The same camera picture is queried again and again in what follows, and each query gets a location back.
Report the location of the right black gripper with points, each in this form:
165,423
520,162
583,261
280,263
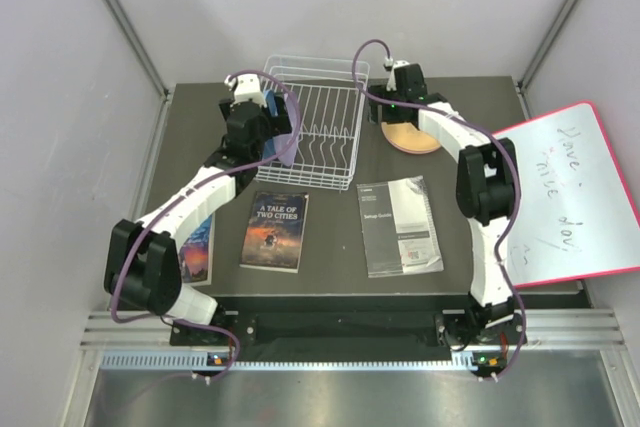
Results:
372,111

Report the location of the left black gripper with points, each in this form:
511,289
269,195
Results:
276,125

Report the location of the orange plate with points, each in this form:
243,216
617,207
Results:
406,134

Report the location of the pink plate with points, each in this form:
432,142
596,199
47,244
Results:
421,150

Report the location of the white wire dish rack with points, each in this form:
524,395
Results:
331,108

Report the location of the purple plate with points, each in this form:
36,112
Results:
287,144

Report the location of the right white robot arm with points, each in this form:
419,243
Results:
485,188

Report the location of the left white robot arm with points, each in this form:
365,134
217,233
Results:
143,266

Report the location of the blue plate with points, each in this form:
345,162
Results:
269,147

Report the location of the Tale of Two Cities book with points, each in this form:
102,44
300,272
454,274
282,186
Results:
275,231

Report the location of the blue fantasy cover book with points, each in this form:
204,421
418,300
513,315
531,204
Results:
196,255

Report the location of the grey setup guide booklet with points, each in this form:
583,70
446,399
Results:
398,229

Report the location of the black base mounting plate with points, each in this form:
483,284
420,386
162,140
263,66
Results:
416,328

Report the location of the pink framed whiteboard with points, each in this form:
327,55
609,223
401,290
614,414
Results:
577,218

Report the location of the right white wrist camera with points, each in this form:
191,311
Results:
390,65

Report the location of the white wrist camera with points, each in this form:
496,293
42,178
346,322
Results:
390,65
245,88

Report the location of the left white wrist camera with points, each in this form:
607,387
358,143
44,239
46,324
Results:
245,88

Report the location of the grey slotted cable duct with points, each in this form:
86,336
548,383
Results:
213,362

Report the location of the aluminium frame rail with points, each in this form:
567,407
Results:
547,329

